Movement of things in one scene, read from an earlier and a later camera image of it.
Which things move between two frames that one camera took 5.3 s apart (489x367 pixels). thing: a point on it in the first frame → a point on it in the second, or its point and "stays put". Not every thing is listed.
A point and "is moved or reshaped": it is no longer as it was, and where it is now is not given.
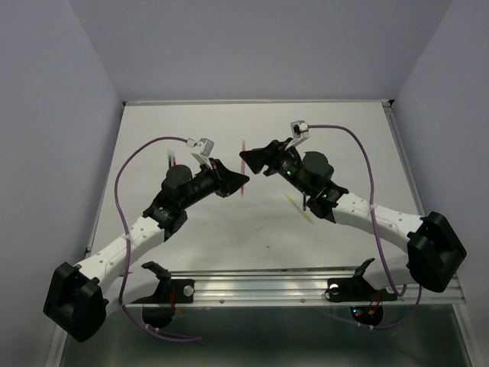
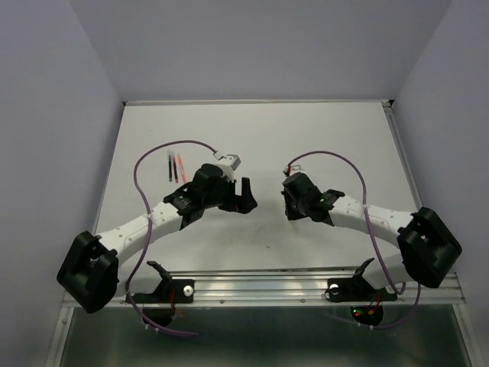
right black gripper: (270, 154) → (290, 213)
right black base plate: (356, 289) stays put
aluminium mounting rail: (302, 289) stays put
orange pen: (242, 167) is moved or reshaped
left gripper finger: (232, 181) → (247, 202)
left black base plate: (172, 291) stays put
